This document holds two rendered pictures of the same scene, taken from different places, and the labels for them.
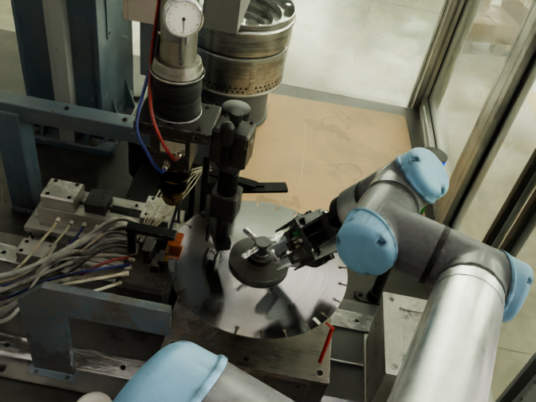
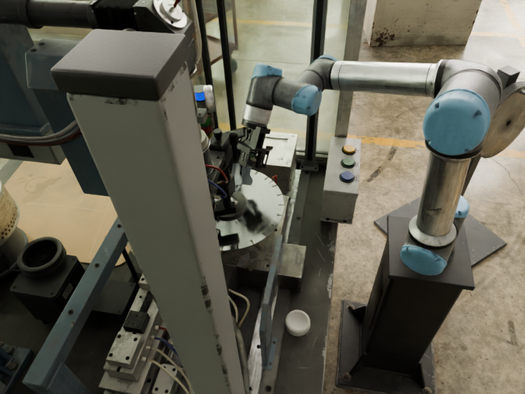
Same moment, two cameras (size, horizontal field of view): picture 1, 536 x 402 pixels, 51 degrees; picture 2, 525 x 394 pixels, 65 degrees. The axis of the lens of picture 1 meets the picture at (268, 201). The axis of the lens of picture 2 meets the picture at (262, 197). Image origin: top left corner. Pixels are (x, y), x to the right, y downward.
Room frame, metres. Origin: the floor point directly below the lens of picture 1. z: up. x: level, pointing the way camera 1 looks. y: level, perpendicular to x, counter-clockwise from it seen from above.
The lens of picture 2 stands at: (0.41, 0.77, 1.83)
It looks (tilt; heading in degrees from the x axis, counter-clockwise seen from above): 46 degrees down; 283
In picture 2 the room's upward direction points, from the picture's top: 3 degrees counter-clockwise
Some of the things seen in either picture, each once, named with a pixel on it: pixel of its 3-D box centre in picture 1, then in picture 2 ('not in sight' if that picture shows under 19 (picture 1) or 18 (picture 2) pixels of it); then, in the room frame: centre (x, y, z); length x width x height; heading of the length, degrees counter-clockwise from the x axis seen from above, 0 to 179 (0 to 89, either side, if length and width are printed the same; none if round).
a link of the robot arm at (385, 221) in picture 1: (388, 234); (300, 94); (0.51, -0.15, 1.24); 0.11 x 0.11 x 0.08; 68
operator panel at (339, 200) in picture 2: not in sight; (341, 178); (0.37, -0.30, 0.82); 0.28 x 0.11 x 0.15; 90
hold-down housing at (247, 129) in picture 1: (230, 167); (222, 164); (0.67, 0.07, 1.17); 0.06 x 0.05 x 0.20; 81
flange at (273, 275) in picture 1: (260, 257); (226, 202); (0.69, -0.01, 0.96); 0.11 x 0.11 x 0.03
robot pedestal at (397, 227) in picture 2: not in sight; (403, 306); (0.07, -0.10, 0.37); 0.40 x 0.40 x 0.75; 0
